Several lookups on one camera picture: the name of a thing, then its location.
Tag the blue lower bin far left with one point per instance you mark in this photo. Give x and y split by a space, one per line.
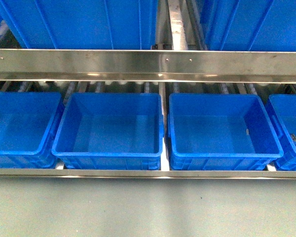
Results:
28 125

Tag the lower steel shelf rail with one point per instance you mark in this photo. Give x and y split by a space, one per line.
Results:
147 174

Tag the blue lower bin with parts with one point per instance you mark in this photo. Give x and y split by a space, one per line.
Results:
281 109

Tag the steel shelf rail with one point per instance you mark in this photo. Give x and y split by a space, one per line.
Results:
147 174
148 65

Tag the upper steel shelf rail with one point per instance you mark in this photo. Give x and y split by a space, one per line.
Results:
148 65

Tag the blue lower bin with sticker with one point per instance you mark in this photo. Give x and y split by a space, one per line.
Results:
220 132

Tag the empty blue upper bin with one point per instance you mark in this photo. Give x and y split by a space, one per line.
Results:
248 25

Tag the blue bin with buttons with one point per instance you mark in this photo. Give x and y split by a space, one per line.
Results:
82 24

